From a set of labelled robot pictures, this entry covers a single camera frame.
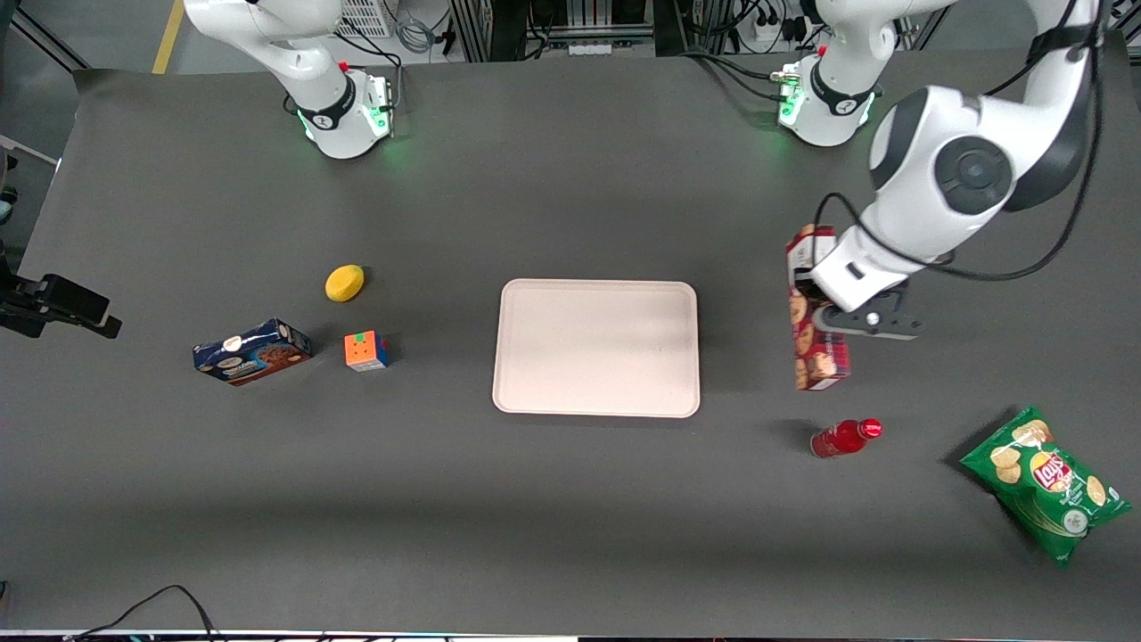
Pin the yellow lemon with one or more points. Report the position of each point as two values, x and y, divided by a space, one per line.
344 283

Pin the white power strip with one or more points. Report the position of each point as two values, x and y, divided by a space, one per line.
775 31

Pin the white perforated basket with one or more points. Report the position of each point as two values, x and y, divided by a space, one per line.
365 16

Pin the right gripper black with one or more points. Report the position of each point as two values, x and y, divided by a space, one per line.
9 286

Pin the red cookie box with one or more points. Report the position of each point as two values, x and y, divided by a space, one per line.
820 361

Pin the red drink bottle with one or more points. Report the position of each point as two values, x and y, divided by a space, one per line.
838 439

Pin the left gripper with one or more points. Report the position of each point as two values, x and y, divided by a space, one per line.
805 293

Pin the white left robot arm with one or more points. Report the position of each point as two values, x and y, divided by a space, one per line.
963 160

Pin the aluminium frame post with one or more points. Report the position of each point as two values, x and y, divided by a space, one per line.
471 27

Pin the green chips bag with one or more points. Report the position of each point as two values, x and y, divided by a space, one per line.
1043 486

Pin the colourful puzzle cube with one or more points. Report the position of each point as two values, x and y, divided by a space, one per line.
365 351

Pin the blue cookie box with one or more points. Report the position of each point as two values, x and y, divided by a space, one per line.
254 353

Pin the dark grey table cover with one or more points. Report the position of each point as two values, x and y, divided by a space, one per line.
570 535

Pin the pale pink plastic tray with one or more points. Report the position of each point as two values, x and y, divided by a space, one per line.
595 348

